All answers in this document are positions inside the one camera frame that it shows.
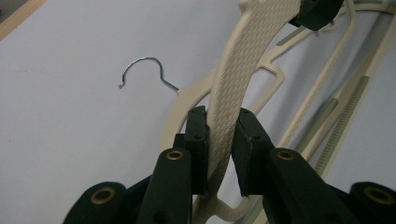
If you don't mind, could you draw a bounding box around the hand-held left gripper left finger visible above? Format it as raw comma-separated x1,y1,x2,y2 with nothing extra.
173,105,210,196

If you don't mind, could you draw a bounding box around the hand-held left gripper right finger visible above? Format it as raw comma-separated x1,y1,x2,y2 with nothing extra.
231,107,276,198

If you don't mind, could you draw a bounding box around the beige plastic clothes hanger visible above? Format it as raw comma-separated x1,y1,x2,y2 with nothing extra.
117,0,396,224
191,0,304,224

